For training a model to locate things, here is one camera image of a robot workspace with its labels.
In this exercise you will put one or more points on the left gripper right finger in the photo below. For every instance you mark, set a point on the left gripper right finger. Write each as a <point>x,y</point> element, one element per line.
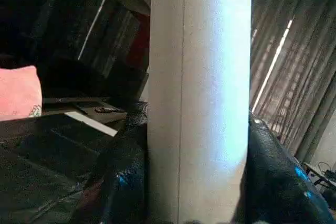
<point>283,182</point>

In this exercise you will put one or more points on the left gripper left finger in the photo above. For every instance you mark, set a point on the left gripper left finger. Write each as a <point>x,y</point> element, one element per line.
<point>121,182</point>

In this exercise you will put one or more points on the white plastic table leg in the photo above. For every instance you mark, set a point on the white plastic table leg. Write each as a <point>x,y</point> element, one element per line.
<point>199,77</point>

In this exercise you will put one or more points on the black work mat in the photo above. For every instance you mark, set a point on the black work mat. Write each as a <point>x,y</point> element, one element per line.
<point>42,171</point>

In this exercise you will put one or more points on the pink pillow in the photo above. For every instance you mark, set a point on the pink pillow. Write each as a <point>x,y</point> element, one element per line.
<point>18,93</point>

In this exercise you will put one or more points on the grey pleated window curtain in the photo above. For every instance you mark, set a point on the grey pleated window curtain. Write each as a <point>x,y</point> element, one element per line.
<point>294,51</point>

